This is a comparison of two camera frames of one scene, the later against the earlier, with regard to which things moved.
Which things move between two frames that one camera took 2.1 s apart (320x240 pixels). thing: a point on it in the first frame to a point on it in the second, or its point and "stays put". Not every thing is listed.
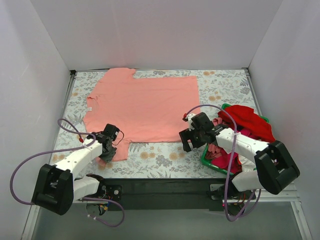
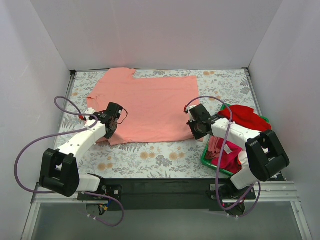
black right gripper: [191, 137] to [196, 132]
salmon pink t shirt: [145, 109] stays put
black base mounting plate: [164, 194] stays put
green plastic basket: [203, 157] stays put
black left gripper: [109, 152] to [110, 131]
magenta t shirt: [223, 161] stays put
